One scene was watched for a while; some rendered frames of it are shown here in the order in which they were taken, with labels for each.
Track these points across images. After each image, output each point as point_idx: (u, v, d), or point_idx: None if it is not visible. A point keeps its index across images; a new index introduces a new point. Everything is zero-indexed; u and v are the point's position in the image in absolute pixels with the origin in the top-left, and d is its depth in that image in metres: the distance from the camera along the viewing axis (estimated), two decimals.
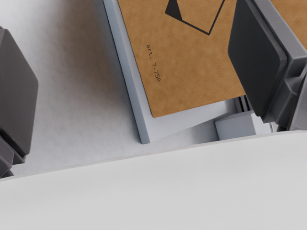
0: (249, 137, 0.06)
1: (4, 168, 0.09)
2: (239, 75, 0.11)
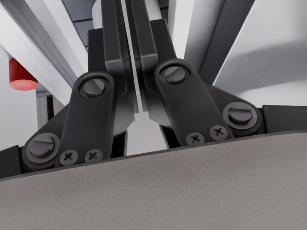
0: (249, 137, 0.06)
1: (130, 120, 0.09)
2: None
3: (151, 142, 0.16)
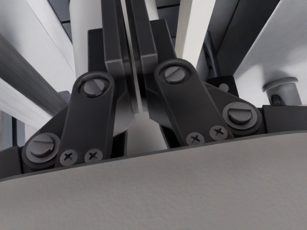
0: (249, 137, 0.06)
1: (130, 120, 0.09)
2: None
3: None
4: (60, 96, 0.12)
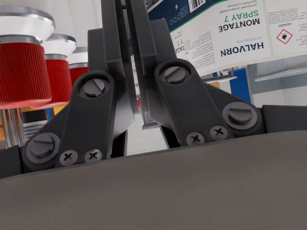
0: (249, 137, 0.06)
1: (130, 120, 0.09)
2: None
3: None
4: None
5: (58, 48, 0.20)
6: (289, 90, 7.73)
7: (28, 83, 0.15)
